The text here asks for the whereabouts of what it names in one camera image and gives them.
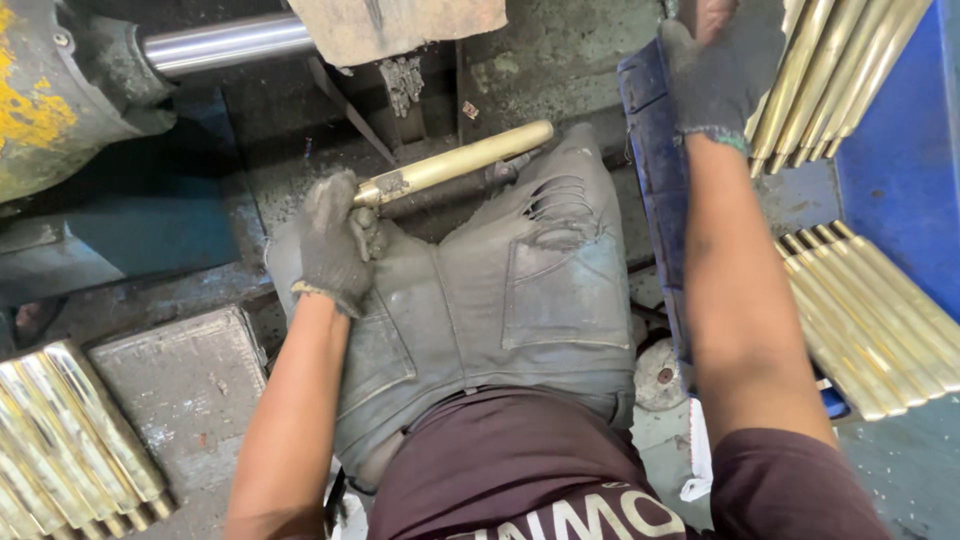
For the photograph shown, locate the person's right hand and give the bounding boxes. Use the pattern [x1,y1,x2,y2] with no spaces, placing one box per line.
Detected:
[660,18,786,156]

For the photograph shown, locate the row of brass rods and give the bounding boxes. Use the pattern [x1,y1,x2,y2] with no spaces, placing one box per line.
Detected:
[774,219,960,423]

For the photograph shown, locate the single brass rod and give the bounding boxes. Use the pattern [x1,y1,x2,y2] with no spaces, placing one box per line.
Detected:
[352,120,556,210]

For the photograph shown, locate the blue metal bin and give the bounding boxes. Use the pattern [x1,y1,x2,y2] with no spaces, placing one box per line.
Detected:
[834,0,960,324]

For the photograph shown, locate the person's left hand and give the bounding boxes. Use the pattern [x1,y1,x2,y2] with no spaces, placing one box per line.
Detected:
[291,169,388,319]

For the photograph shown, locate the grey torn jeans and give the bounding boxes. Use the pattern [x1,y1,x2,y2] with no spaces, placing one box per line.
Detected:
[265,123,639,493]

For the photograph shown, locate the grey yellow machine housing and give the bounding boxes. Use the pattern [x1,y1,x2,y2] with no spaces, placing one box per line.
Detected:
[0,0,178,205]

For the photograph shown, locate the grey metal block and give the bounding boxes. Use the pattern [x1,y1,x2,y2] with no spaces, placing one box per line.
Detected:
[87,304,270,499]

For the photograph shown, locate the pile of finished brass rods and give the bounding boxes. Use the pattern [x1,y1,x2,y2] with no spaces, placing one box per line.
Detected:
[0,340,178,540]

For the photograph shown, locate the shiny steel shaft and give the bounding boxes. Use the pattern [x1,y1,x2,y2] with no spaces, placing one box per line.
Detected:
[139,12,316,79]

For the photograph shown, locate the blue plastic crate edge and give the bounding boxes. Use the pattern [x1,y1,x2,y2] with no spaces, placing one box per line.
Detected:
[616,37,700,394]

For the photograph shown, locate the maroon printed shirt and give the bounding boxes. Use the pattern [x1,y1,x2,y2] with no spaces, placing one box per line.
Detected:
[366,387,892,540]

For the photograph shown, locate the bundle of brass rods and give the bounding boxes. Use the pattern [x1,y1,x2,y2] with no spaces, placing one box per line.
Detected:
[745,0,936,180]

